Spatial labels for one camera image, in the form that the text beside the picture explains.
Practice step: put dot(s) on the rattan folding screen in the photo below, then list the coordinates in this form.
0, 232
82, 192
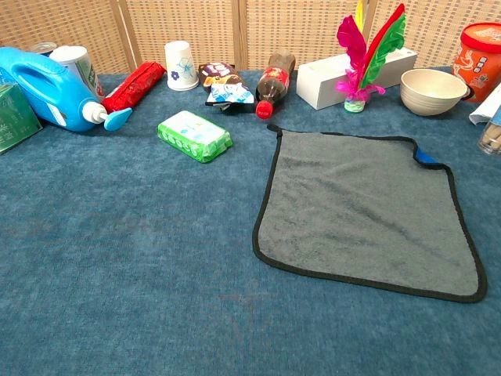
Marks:
195, 23

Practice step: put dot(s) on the white and green canister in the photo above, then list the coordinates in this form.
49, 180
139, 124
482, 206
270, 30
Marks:
78, 62

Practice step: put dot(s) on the blue soda can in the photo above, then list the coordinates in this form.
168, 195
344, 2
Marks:
43, 48

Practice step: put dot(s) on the clear box of green packets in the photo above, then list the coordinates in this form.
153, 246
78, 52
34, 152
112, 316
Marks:
15, 117

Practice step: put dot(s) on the cola bottle with red cap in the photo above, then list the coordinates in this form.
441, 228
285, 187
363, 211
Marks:
272, 84

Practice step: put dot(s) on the colourful feather shuttlecock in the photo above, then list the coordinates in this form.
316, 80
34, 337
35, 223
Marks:
354, 43

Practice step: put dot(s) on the clear jar of nuts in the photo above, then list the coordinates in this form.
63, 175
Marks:
492, 137

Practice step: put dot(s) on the white and blue snack bag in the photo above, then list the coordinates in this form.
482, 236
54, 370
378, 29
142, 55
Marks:
489, 111

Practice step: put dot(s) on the red biscuit package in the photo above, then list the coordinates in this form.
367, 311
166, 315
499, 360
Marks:
133, 88

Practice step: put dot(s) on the blue tablecloth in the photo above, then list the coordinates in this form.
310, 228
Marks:
117, 254

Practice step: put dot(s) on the green wet wipes pack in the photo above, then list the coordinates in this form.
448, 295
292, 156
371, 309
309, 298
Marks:
192, 135

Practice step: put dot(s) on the blue detergent pump bottle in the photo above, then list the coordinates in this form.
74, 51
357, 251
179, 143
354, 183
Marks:
47, 90

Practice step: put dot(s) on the white floral paper cup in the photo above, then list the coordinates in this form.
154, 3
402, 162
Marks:
181, 66

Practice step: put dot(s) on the beige bowl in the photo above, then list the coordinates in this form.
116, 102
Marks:
430, 94

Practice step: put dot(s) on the long white cardboard box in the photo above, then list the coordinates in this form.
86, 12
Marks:
321, 84

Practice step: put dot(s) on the grey and blue cloth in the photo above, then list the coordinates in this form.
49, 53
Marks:
364, 219

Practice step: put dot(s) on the orange round tub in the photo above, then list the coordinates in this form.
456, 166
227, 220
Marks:
479, 58

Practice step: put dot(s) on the dark purple snack bag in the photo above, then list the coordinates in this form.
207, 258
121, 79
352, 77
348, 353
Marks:
223, 78

